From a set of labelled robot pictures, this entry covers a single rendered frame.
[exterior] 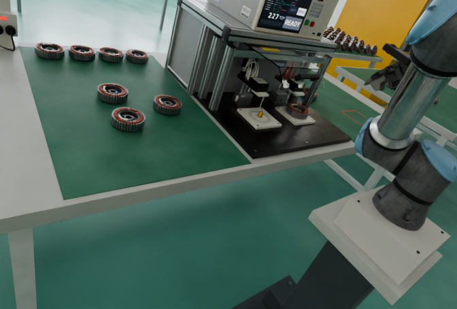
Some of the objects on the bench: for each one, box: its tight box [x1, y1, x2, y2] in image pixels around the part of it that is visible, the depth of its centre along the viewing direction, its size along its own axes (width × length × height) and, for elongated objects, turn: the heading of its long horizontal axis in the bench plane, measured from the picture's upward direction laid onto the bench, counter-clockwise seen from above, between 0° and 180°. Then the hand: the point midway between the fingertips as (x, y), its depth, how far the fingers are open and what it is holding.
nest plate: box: [275, 106, 316, 125], centre depth 153 cm, size 15×15×1 cm
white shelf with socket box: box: [0, 0, 101, 51], centre depth 117 cm, size 35×37×46 cm
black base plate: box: [194, 91, 352, 159], centre depth 147 cm, size 47×64×2 cm
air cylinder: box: [269, 90, 288, 103], centre depth 161 cm, size 5×8×6 cm
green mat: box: [19, 46, 252, 200], centre depth 123 cm, size 94×61×1 cm, turn 9°
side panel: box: [165, 4, 208, 95], centre depth 144 cm, size 28×3×32 cm, turn 9°
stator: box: [286, 102, 309, 119], centre depth 152 cm, size 11×11×4 cm
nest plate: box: [237, 108, 282, 129], centre depth 138 cm, size 15×15×1 cm
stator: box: [97, 83, 129, 103], centre depth 120 cm, size 11×11×4 cm
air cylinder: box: [232, 90, 253, 105], centre depth 146 cm, size 5×8×6 cm
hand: (366, 82), depth 120 cm, fingers closed
